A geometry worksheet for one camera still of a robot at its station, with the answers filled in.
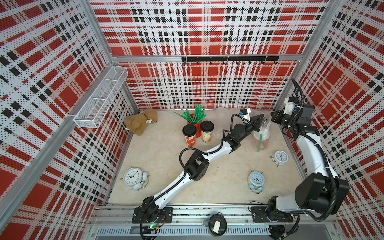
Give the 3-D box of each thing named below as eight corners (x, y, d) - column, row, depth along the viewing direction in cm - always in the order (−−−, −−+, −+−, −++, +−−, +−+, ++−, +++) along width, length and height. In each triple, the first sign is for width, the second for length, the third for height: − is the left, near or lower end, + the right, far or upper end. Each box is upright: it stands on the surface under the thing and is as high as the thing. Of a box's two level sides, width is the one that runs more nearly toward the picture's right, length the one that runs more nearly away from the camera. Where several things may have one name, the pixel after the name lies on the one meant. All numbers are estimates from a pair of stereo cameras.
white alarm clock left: (122, 185, 85) (118, 182, 82) (133, 168, 92) (130, 165, 88) (143, 193, 82) (140, 191, 79) (153, 175, 89) (150, 172, 85)
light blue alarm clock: (250, 193, 83) (252, 190, 79) (246, 173, 90) (248, 169, 86) (265, 193, 83) (268, 190, 79) (259, 172, 90) (262, 169, 86)
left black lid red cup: (188, 150, 98) (186, 136, 85) (183, 140, 103) (180, 125, 91) (199, 145, 100) (198, 131, 88) (194, 136, 106) (193, 121, 93)
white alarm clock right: (278, 167, 91) (281, 164, 88) (269, 156, 96) (271, 153, 93) (288, 162, 94) (292, 159, 90) (279, 151, 98) (281, 148, 95)
